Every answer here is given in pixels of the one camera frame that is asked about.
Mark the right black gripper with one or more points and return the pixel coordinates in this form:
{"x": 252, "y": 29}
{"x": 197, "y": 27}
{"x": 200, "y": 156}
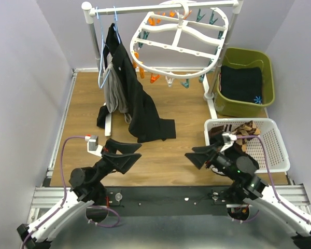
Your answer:
{"x": 198, "y": 158}

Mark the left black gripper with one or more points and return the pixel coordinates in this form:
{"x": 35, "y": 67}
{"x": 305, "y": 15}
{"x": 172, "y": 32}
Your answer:
{"x": 121, "y": 162}

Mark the brown striped sock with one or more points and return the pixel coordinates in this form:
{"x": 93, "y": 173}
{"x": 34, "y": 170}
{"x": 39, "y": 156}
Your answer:
{"x": 214, "y": 131}
{"x": 229, "y": 128}

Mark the argyle brown sock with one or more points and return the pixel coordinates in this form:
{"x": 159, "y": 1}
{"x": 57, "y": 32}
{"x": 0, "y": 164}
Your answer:
{"x": 240, "y": 145}
{"x": 247, "y": 129}

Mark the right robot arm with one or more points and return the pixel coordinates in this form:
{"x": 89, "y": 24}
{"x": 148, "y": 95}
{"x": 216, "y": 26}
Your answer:
{"x": 248, "y": 188}

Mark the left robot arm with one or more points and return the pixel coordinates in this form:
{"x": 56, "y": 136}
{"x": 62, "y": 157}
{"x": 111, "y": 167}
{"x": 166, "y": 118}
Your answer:
{"x": 86, "y": 190}

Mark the black hanging garment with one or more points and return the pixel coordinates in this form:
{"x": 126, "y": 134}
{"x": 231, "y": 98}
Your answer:
{"x": 146, "y": 124}

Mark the white perforated basket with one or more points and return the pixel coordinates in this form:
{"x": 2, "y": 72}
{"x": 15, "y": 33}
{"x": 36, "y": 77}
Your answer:
{"x": 270, "y": 154}

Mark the black cloth in bin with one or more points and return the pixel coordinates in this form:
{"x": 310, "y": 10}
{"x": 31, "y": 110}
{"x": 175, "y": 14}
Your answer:
{"x": 242, "y": 84}

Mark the green laundry bin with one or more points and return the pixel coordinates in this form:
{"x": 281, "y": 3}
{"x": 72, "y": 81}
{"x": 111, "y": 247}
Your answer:
{"x": 246, "y": 58}

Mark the white clothes rack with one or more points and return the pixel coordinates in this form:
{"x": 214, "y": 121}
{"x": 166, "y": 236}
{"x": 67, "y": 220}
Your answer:
{"x": 172, "y": 16}

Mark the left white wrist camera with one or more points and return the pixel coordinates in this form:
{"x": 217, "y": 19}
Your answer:
{"x": 93, "y": 146}

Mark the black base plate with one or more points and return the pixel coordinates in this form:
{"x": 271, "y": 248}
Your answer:
{"x": 170, "y": 200}

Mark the aluminium frame rail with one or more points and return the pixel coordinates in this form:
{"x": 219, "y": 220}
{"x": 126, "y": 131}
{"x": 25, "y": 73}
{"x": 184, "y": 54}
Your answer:
{"x": 44, "y": 197}

